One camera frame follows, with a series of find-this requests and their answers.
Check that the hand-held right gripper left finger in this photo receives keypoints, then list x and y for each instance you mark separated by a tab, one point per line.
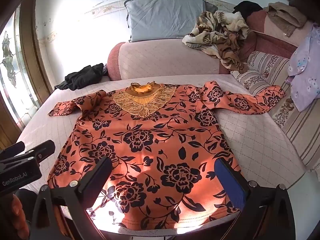
97	177

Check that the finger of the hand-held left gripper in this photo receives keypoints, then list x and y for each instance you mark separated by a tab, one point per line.
41	150
12	148

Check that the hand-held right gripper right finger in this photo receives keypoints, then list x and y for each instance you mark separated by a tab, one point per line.
231	182

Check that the orange floral shirt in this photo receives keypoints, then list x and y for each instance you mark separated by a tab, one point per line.
160	155

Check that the person's left hand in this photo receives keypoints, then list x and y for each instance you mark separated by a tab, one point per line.
18	215

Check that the stained glass window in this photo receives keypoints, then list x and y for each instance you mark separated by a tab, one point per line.
12	75

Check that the black cloth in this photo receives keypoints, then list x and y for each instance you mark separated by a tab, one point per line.
80	78

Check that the striped floral cushion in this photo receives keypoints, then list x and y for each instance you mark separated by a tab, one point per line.
295	127

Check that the lilac floral garment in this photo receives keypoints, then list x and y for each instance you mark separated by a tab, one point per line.
306	75

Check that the pink quilted bolster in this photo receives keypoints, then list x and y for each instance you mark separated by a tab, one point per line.
162	60

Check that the brown floral blanket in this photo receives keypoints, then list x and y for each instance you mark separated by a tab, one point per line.
220	37

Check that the red pink sofa backrest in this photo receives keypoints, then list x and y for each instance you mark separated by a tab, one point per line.
272	42

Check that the grey pillow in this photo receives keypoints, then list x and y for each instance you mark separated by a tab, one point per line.
165	20

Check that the brown fleece garment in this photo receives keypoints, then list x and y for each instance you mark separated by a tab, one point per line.
285	17

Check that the black garment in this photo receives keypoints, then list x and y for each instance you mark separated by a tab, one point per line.
247	7

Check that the wooden door frame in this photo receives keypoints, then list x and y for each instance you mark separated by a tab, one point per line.
30	42

